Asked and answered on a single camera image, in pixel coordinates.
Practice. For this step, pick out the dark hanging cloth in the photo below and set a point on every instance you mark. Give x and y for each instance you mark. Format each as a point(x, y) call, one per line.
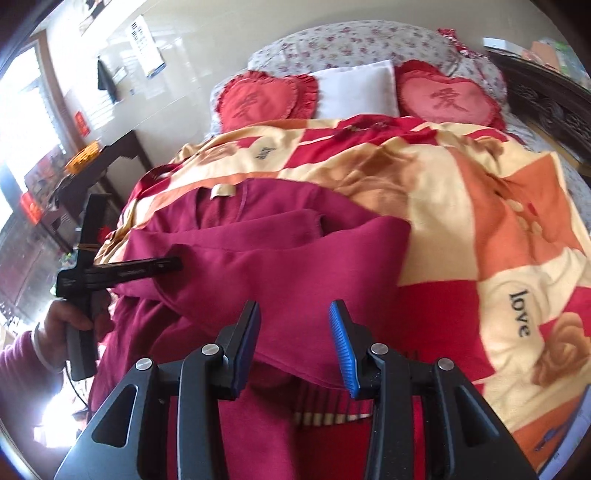
point(107, 78)

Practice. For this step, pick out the floral bedding pillow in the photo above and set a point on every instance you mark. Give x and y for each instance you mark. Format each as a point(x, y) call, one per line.
point(351, 46)

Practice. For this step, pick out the red heart pillow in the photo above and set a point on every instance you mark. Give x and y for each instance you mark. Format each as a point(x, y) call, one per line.
point(443, 101)
point(258, 99)

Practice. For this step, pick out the orange item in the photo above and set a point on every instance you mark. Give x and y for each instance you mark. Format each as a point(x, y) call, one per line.
point(83, 157)

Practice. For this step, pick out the dark wooden headboard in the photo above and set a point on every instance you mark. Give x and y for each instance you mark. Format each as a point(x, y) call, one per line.
point(540, 101)

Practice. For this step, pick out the dark wooden table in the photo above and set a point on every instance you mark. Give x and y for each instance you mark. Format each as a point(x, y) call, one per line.
point(115, 154)

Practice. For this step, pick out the person's left hand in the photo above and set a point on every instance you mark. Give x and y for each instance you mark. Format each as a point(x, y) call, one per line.
point(55, 323)

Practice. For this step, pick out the person's left forearm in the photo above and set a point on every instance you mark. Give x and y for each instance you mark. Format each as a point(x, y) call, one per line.
point(21, 369)

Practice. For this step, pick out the printed red orange blanket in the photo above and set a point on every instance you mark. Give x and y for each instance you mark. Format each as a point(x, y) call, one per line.
point(461, 207)

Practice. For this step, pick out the red wall sign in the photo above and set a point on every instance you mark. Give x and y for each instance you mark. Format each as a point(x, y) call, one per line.
point(81, 123)

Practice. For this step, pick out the red ruffled cushion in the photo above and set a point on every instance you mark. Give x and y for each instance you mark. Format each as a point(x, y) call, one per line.
point(455, 41)

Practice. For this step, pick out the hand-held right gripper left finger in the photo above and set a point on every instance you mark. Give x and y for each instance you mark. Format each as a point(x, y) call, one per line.
point(247, 350)

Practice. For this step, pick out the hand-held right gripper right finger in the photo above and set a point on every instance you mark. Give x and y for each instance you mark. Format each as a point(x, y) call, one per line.
point(342, 350)

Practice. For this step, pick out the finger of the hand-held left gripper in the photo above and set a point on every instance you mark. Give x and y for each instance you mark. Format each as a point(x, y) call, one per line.
point(138, 268)

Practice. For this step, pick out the white pillow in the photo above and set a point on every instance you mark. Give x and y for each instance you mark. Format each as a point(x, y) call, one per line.
point(355, 87)

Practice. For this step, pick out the red box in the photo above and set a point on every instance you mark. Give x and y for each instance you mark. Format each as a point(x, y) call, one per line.
point(31, 208)

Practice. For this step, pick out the wall calendar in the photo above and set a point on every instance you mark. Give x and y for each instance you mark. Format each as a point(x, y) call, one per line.
point(145, 46)

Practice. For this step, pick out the maroon fleece garment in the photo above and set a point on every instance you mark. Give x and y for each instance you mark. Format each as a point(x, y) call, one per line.
point(277, 258)

